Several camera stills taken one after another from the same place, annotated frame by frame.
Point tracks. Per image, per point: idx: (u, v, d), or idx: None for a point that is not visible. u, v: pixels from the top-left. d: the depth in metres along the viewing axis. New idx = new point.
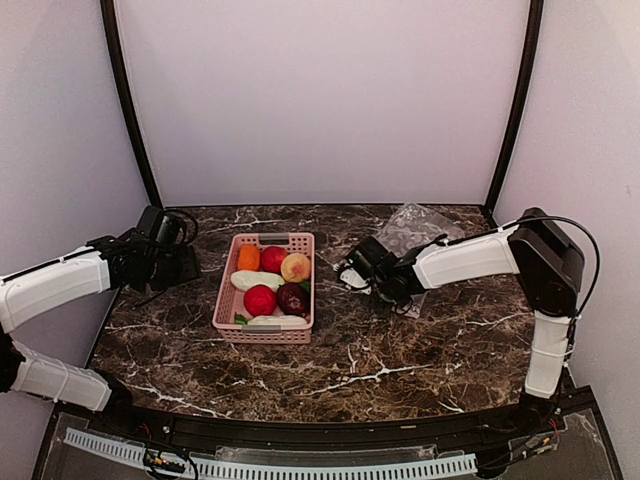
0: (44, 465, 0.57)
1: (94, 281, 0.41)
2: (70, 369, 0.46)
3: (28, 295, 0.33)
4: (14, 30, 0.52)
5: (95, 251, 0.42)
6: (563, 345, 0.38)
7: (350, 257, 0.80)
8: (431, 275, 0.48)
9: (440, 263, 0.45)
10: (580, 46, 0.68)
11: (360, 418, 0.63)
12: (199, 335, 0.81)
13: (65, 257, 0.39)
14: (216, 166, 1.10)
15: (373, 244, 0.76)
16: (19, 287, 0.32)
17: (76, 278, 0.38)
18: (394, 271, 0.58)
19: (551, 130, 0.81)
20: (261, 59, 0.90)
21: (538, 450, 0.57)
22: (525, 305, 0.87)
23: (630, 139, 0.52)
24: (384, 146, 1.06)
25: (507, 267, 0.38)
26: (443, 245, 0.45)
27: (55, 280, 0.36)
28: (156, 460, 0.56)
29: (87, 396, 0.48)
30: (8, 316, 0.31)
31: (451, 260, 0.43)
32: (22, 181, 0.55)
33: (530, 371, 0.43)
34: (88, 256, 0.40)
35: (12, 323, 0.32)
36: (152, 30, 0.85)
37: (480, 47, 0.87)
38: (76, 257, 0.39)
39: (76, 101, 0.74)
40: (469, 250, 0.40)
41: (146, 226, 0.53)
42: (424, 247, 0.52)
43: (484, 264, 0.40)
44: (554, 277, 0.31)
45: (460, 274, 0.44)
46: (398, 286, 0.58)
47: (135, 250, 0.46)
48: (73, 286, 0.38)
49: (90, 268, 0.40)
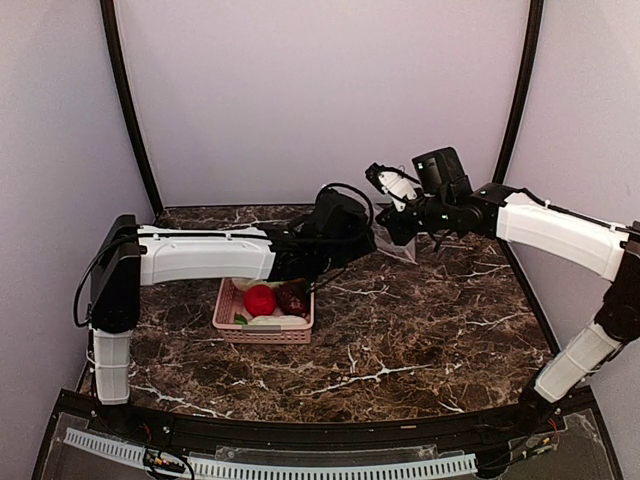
0: (44, 466, 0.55)
1: (252, 268, 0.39)
2: (119, 373, 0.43)
3: (177, 260, 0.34)
4: (16, 29, 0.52)
5: (267, 242, 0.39)
6: (597, 361, 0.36)
7: (415, 164, 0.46)
8: (508, 228, 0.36)
9: (522, 222, 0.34)
10: (579, 46, 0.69)
11: (360, 418, 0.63)
12: (199, 335, 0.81)
13: (233, 234, 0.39)
14: (215, 166, 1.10)
15: (454, 158, 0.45)
16: (171, 249, 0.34)
17: (232, 259, 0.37)
18: (470, 200, 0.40)
19: (552, 129, 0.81)
20: (261, 58, 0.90)
21: (538, 450, 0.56)
22: (525, 305, 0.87)
23: (630, 139, 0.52)
24: (384, 145, 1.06)
25: (597, 266, 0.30)
26: (542, 207, 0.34)
27: (210, 255, 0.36)
28: (156, 460, 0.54)
29: (108, 385, 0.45)
30: (149, 273, 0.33)
31: (542, 228, 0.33)
32: (20, 179, 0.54)
33: (547, 368, 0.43)
34: (254, 243, 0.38)
35: (152, 279, 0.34)
36: (154, 31, 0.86)
37: (480, 47, 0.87)
38: (244, 240, 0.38)
39: (75, 96, 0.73)
40: (576, 229, 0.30)
41: (320, 221, 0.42)
42: (513, 194, 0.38)
43: (575, 251, 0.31)
44: (631, 301, 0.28)
45: (533, 244, 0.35)
46: (468, 222, 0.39)
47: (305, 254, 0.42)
48: (226, 267, 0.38)
49: (249, 254, 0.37)
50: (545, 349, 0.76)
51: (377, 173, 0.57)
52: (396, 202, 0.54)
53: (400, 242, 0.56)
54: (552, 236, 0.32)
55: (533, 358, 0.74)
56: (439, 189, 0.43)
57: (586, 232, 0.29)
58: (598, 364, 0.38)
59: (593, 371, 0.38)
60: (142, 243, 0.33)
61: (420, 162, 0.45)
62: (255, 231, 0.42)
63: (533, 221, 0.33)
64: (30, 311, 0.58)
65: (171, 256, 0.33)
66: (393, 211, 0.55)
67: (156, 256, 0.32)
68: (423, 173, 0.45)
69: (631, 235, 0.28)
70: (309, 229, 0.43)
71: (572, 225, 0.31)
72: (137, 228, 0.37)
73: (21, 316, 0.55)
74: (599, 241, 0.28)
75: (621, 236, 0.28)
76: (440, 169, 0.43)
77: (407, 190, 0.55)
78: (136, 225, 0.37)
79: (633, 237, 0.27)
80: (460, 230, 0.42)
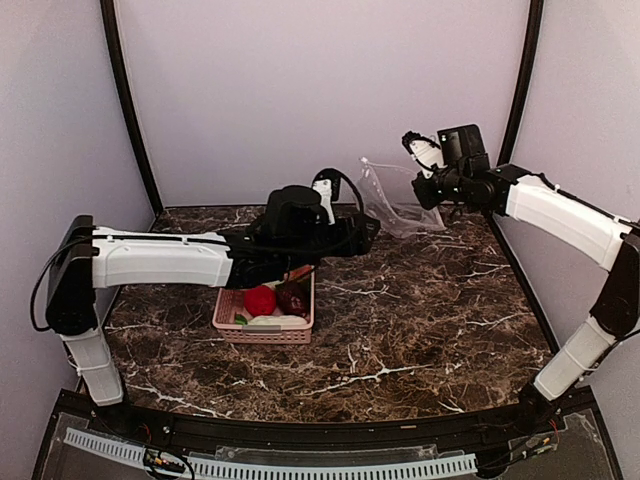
0: (44, 466, 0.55)
1: (208, 275, 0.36)
2: (100, 374, 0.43)
3: (128, 264, 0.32)
4: (15, 29, 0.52)
5: (224, 248, 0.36)
6: (593, 358, 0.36)
7: (440, 135, 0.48)
8: (521, 208, 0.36)
9: (532, 204, 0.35)
10: (579, 46, 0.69)
11: (360, 418, 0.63)
12: (199, 335, 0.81)
13: (189, 237, 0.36)
14: (215, 167, 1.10)
15: (477, 134, 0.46)
16: (124, 252, 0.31)
17: (188, 264, 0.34)
18: (485, 175, 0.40)
19: (552, 128, 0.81)
20: (261, 58, 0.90)
21: (537, 450, 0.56)
22: (525, 305, 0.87)
23: (630, 139, 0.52)
24: (384, 145, 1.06)
25: (598, 255, 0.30)
26: (555, 192, 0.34)
27: (165, 260, 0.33)
28: (156, 460, 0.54)
29: (98, 386, 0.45)
30: (102, 276, 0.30)
31: (552, 212, 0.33)
32: (20, 180, 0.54)
33: (547, 365, 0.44)
34: (210, 248, 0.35)
35: (105, 283, 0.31)
36: (153, 30, 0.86)
37: (480, 46, 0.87)
38: (200, 244, 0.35)
39: (75, 95, 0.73)
40: (584, 216, 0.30)
41: (271, 222, 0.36)
42: (530, 177, 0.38)
43: (580, 238, 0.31)
44: (622, 292, 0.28)
45: (543, 226, 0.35)
46: (479, 195, 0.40)
47: (265, 260, 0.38)
48: (188, 275, 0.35)
49: (205, 260, 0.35)
50: (545, 349, 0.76)
51: (411, 139, 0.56)
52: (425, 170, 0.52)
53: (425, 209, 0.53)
54: (559, 220, 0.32)
55: (533, 358, 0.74)
56: (458, 163, 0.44)
57: (592, 219, 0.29)
58: (596, 363, 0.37)
59: (592, 370, 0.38)
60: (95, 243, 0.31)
61: (444, 135, 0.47)
62: (213, 234, 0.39)
63: (542, 202, 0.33)
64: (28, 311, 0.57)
65: (122, 260, 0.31)
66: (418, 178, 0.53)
67: (110, 259, 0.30)
68: (445, 144, 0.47)
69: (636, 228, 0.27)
70: (263, 230, 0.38)
71: (580, 211, 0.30)
72: (93, 227, 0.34)
73: (21, 317, 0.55)
74: (602, 229, 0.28)
75: (625, 228, 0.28)
76: (461, 143, 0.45)
77: (437, 159, 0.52)
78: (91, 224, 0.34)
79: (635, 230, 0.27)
80: (469, 199, 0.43)
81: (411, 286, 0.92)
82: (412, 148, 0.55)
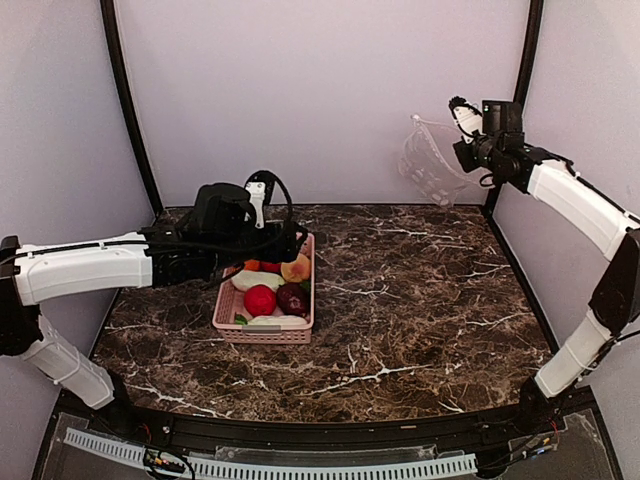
0: (44, 466, 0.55)
1: (133, 277, 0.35)
2: (77, 379, 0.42)
3: (53, 277, 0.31)
4: (16, 30, 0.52)
5: (143, 247, 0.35)
6: (591, 356, 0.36)
7: (482, 106, 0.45)
8: (541, 189, 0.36)
9: (550, 185, 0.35)
10: (579, 46, 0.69)
11: (360, 418, 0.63)
12: (199, 335, 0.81)
13: (106, 242, 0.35)
14: (215, 167, 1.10)
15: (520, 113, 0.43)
16: (43, 266, 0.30)
17: (110, 269, 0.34)
18: (516, 153, 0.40)
19: (552, 129, 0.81)
20: (261, 57, 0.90)
21: (538, 450, 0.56)
22: (525, 305, 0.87)
23: (631, 138, 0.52)
24: (384, 145, 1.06)
25: (602, 245, 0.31)
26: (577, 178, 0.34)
27: (86, 268, 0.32)
28: (156, 460, 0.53)
29: (91, 384, 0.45)
30: (29, 292, 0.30)
31: (569, 198, 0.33)
32: (20, 181, 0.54)
33: (548, 363, 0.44)
34: (129, 250, 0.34)
35: (35, 299, 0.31)
36: (153, 30, 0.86)
37: (480, 47, 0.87)
38: (118, 247, 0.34)
39: (75, 96, 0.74)
40: (597, 205, 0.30)
41: (200, 214, 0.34)
42: (555, 161, 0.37)
43: (589, 227, 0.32)
44: (620, 287, 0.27)
45: (555, 209, 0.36)
46: (506, 171, 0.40)
47: (189, 254, 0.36)
48: (118, 281, 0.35)
49: (125, 263, 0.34)
50: (545, 349, 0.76)
51: (458, 104, 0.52)
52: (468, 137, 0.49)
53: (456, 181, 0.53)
54: (573, 206, 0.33)
55: (533, 358, 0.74)
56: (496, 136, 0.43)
57: (604, 209, 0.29)
58: (595, 362, 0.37)
59: (591, 370, 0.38)
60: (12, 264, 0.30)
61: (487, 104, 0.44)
62: (133, 234, 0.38)
63: (561, 187, 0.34)
64: None
65: (45, 275, 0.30)
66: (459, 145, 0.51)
67: (30, 276, 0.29)
68: (486, 115, 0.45)
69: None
70: (190, 226, 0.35)
71: (595, 200, 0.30)
72: (17, 245, 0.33)
73: None
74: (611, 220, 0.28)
75: (632, 222, 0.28)
76: (502, 118, 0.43)
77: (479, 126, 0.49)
78: (16, 243, 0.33)
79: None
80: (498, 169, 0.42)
81: (411, 286, 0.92)
82: (455, 114, 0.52)
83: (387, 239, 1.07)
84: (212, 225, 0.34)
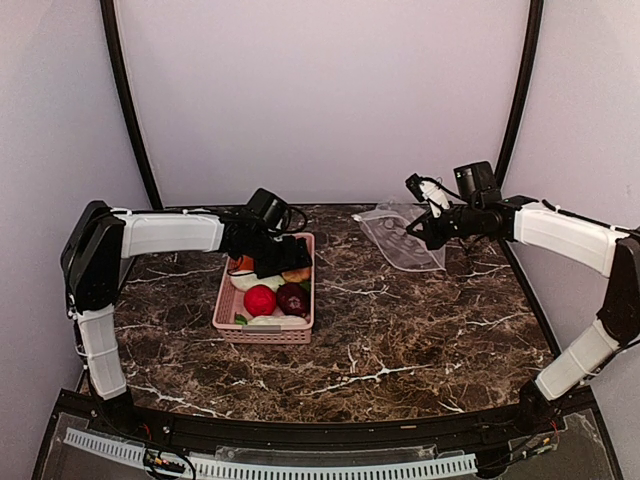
0: (44, 466, 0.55)
1: (207, 240, 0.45)
2: (109, 360, 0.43)
3: (148, 233, 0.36)
4: (15, 30, 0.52)
5: (214, 216, 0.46)
6: (594, 362, 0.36)
7: (454, 173, 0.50)
8: (528, 230, 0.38)
9: (533, 224, 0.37)
10: (580, 45, 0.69)
11: (360, 418, 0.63)
12: (199, 335, 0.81)
13: (189, 211, 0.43)
14: (214, 168, 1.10)
15: (489, 172, 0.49)
16: (143, 222, 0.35)
17: (194, 231, 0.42)
18: (495, 205, 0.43)
19: (552, 129, 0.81)
20: (260, 55, 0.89)
21: (538, 450, 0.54)
22: (525, 305, 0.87)
23: (630, 140, 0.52)
24: (384, 144, 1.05)
25: (600, 264, 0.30)
26: (556, 211, 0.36)
27: (175, 228, 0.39)
28: (156, 460, 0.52)
29: (105, 378, 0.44)
30: (128, 244, 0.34)
31: (556, 228, 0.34)
32: (20, 181, 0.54)
33: (550, 363, 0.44)
34: (209, 217, 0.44)
35: (127, 253, 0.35)
36: (152, 30, 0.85)
37: (480, 46, 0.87)
38: (198, 215, 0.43)
39: (74, 96, 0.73)
40: (582, 228, 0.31)
41: (256, 206, 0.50)
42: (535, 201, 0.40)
43: (581, 251, 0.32)
44: (630, 301, 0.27)
45: (549, 246, 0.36)
46: (490, 224, 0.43)
47: (241, 230, 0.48)
48: (189, 238, 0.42)
49: (206, 226, 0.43)
50: (545, 350, 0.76)
51: (417, 183, 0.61)
52: (433, 208, 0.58)
53: (433, 248, 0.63)
54: (561, 237, 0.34)
55: (533, 358, 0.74)
56: (471, 197, 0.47)
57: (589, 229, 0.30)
58: (599, 369, 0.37)
59: (593, 376, 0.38)
60: (115, 216, 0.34)
61: (459, 171, 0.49)
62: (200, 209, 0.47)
63: (544, 223, 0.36)
64: (26, 311, 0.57)
65: (144, 229, 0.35)
66: (429, 217, 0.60)
67: (134, 226, 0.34)
68: (461, 182, 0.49)
69: (632, 234, 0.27)
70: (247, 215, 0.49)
71: (577, 225, 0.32)
72: (105, 207, 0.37)
73: (19, 319, 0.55)
74: (599, 236, 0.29)
75: (619, 234, 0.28)
76: (474, 179, 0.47)
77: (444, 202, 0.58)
78: (105, 205, 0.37)
79: (632, 236, 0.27)
80: (467, 233, 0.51)
81: (411, 287, 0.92)
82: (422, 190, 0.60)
83: (387, 239, 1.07)
84: (263, 213, 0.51)
